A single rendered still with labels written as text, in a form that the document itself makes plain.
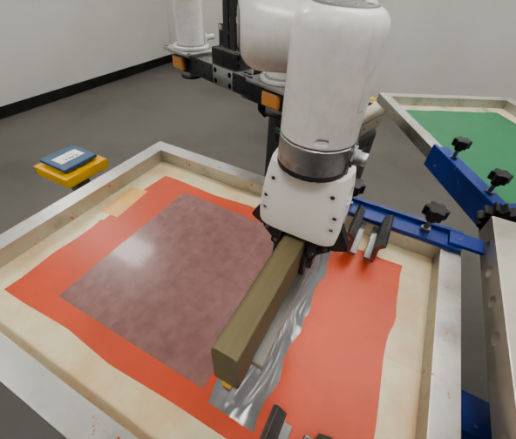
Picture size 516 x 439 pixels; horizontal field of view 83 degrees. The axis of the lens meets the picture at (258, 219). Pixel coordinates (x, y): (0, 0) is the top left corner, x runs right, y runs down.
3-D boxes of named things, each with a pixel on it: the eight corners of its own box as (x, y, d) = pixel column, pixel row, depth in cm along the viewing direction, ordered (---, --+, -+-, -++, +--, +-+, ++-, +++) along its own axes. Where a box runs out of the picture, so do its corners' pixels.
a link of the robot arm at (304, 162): (378, 131, 29) (370, 155, 31) (297, 111, 32) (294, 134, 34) (362, 166, 24) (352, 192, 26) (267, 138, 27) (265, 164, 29)
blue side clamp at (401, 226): (309, 219, 69) (315, 197, 64) (316, 208, 73) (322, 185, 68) (446, 270, 60) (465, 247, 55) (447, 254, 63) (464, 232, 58)
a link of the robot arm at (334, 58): (288, -20, 29) (381, -14, 29) (277, 88, 37) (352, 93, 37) (299, 0, 18) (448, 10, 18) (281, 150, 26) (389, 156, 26)
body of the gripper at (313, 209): (372, 148, 31) (345, 224, 38) (284, 124, 34) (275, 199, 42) (355, 184, 26) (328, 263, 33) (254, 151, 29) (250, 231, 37)
